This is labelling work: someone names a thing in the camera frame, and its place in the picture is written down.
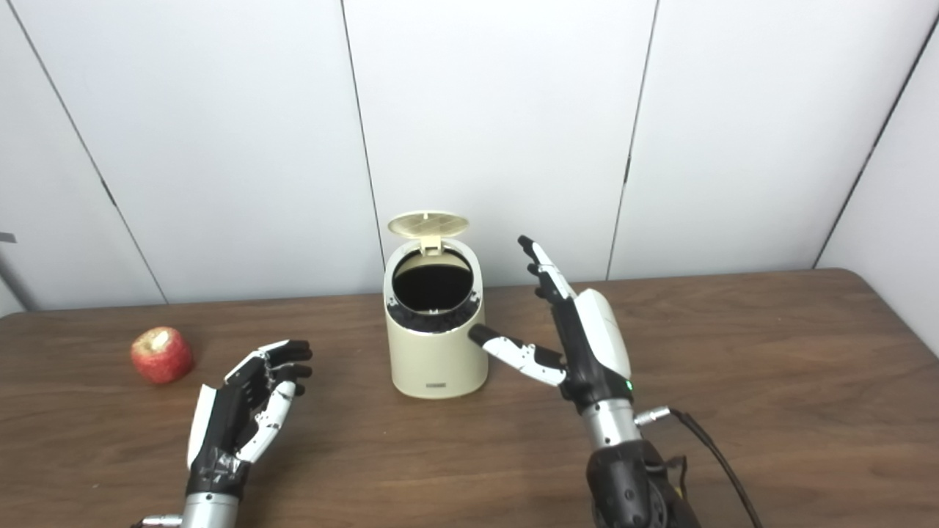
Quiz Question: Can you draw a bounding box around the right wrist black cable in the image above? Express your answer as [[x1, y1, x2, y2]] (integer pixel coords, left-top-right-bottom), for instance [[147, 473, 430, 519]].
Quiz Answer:
[[635, 407, 764, 528]]

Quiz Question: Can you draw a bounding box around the round cream bin lid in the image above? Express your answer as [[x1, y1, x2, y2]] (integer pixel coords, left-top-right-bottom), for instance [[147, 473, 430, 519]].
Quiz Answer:
[[387, 211, 470, 256]]

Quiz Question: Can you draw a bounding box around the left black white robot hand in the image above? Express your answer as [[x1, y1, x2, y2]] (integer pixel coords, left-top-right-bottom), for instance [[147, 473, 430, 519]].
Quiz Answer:
[[185, 340, 313, 499]]

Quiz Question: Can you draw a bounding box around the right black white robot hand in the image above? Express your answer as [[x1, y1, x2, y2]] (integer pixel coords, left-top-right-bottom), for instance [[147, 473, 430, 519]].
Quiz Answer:
[[468, 235, 633, 413]]

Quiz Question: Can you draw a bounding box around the cream-colored desktop bin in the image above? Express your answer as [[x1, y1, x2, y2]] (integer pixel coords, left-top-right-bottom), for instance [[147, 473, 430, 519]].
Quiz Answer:
[[383, 238, 489, 400]]

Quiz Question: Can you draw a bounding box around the red apple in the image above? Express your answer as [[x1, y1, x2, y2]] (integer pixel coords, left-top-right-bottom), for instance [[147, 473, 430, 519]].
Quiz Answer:
[[131, 326, 195, 385]]

